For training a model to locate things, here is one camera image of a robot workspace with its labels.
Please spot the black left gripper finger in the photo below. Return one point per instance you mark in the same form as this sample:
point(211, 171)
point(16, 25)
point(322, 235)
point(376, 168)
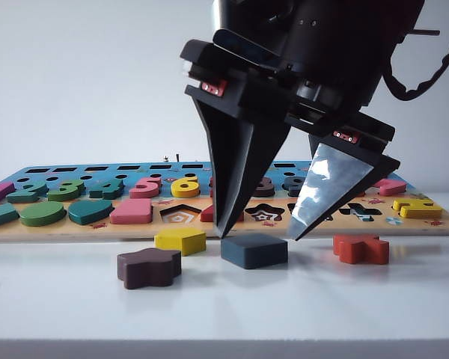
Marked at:
point(239, 157)

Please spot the teal rounded shape piece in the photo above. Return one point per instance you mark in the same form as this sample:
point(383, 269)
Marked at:
point(90, 212)

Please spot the blue wooden puzzle board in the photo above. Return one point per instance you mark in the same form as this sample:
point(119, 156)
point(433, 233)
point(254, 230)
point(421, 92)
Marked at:
point(78, 232)

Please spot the pink number five piece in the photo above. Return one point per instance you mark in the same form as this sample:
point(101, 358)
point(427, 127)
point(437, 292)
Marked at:
point(146, 188)

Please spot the yellow number six piece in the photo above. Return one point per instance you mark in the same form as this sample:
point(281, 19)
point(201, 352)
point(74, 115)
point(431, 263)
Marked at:
point(185, 187)

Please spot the yellow pentagon block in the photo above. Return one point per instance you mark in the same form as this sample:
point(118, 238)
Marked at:
point(181, 241)

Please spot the pink trapezoid shape piece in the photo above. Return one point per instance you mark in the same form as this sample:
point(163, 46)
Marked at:
point(131, 212)

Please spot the teal rectangle shape piece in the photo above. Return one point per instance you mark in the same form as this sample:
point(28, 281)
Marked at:
point(0, 216)

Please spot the small metal screw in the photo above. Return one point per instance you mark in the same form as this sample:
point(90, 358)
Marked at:
point(165, 158)

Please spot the pink greater-than sign piece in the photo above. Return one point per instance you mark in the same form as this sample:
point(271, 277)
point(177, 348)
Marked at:
point(390, 186)

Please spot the red number seven piece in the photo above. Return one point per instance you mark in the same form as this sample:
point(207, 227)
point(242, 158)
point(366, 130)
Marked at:
point(211, 187)

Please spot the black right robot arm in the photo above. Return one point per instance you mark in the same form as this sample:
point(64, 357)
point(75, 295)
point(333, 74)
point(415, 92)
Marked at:
point(359, 9)

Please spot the brown number eight piece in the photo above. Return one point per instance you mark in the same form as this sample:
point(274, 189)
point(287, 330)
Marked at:
point(266, 187)

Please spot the dark blue square block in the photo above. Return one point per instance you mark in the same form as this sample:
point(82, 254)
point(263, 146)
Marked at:
point(254, 252)

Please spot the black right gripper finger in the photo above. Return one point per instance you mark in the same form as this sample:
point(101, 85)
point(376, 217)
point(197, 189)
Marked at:
point(333, 179)

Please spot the teal number four piece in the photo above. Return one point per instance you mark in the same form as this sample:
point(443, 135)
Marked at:
point(106, 190)

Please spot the green number two piece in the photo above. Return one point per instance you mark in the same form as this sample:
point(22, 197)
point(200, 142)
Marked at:
point(28, 191)

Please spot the yellow symbol piece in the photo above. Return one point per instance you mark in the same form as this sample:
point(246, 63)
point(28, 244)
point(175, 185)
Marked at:
point(419, 208)

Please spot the dark teal number nine piece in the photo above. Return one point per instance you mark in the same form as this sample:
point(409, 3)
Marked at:
point(293, 185)

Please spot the green oval shape piece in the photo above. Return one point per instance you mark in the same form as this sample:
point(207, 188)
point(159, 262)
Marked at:
point(41, 214)

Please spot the orange cross block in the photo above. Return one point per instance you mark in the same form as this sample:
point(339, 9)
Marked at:
point(359, 250)

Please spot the green number three piece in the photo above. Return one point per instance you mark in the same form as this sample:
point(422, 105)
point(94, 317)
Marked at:
point(65, 190)

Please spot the brown star block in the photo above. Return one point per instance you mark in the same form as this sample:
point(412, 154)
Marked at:
point(147, 269)

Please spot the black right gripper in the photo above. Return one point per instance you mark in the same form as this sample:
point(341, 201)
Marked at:
point(329, 56)

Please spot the red triangle shape piece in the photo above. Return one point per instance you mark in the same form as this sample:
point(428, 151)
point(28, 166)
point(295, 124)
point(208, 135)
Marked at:
point(209, 216)

